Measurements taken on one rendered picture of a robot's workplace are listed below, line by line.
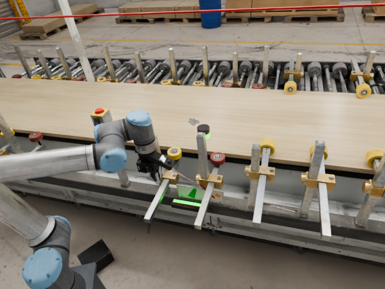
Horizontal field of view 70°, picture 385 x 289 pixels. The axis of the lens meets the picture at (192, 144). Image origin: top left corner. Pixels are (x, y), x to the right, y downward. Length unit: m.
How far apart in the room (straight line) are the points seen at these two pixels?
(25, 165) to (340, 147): 1.43
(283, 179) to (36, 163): 1.22
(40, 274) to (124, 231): 1.16
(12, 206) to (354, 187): 1.60
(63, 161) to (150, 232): 1.48
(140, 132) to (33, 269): 0.71
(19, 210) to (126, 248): 1.15
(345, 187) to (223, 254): 0.99
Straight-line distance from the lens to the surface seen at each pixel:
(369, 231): 1.56
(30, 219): 1.37
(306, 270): 2.17
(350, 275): 2.24
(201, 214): 1.28
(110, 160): 0.95
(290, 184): 1.65
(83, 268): 1.60
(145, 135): 1.08
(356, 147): 1.66
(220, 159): 1.45
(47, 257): 1.37
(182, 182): 1.76
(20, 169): 1.00
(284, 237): 2.07
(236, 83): 2.28
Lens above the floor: 1.88
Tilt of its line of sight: 38 degrees down
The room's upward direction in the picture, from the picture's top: 7 degrees counter-clockwise
